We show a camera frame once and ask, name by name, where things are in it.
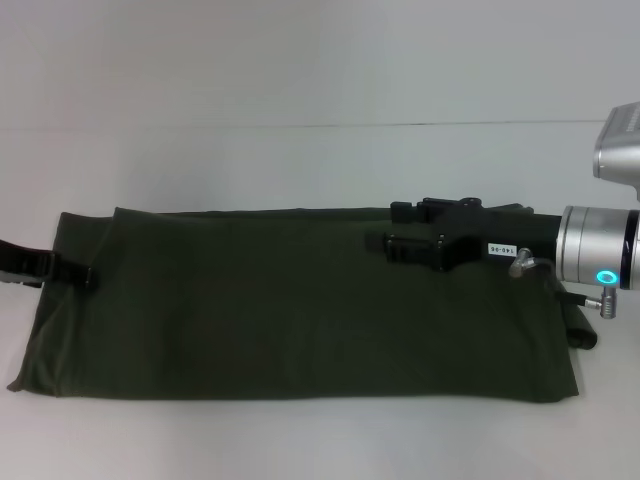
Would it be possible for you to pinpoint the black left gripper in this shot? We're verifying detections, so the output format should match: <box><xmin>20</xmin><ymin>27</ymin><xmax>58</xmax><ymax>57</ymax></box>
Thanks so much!
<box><xmin>0</xmin><ymin>238</ymin><xmax>100</xmax><ymax>291</ymax></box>

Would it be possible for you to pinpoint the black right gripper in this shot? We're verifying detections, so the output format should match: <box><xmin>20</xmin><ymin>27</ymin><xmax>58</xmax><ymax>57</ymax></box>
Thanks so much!
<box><xmin>366</xmin><ymin>196</ymin><xmax>564</xmax><ymax>275</ymax></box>

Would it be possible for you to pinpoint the dark green printed t-shirt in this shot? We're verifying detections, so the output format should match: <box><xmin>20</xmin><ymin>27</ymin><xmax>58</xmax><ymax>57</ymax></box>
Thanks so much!
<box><xmin>6</xmin><ymin>202</ymin><xmax>599</xmax><ymax>402</ymax></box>

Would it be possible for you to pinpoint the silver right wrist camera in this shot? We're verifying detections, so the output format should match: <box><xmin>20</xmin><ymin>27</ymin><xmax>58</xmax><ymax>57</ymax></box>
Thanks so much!
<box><xmin>592</xmin><ymin>99</ymin><xmax>640</xmax><ymax>202</ymax></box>

